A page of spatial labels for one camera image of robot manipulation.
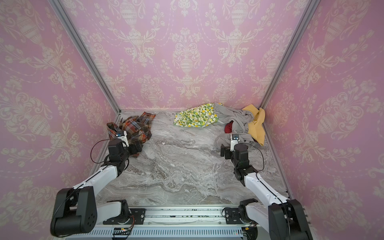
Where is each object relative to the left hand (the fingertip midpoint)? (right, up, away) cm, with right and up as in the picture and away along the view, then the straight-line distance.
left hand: (133, 141), depth 89 cm
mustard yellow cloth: (+78, +8, +11) cm, 80 cm away
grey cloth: (+68, +14, +12) cm, 71 cm away
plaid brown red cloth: (-2, +8, +10) cm, 13 cm away
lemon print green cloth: (+40, +16, +21) cm, 48 cm away
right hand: (+58, -1, -2) cm, 58 cm away
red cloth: (+61, +8, +18) cm, 64 cm away
